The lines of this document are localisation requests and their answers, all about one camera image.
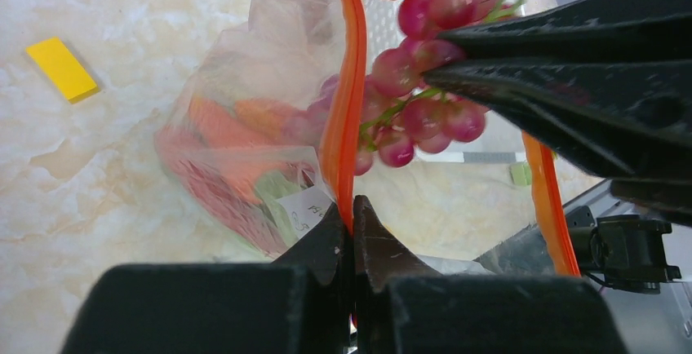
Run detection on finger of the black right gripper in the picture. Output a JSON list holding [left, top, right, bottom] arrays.
[[424, 57, 691, 225], [439, 0, 691, 63]]

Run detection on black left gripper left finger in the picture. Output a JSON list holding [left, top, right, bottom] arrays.
[[62, 206, 350, 353]]

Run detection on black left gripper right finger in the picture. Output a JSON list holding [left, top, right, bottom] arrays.
[[353, 196, 626, 353]]

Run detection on red toy chili pepper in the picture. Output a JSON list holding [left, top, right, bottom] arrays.
[[154, 128, 288, 257]]

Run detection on clear zip bag orange zipper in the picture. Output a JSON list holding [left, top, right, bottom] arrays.
[[154, 0, 579, 275]]

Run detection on orange toy carrot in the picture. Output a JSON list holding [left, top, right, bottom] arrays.
[[188, 97, 304, 148]]

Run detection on red toy grapes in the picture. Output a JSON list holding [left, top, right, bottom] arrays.
[[302, 0, 536, 178]]

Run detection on green two-stud brick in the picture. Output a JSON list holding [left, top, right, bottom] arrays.
[[509, 162, 533, 187]]

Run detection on yellow toy cylinder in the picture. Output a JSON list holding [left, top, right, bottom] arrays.
[[25, 37, 100, 104]]

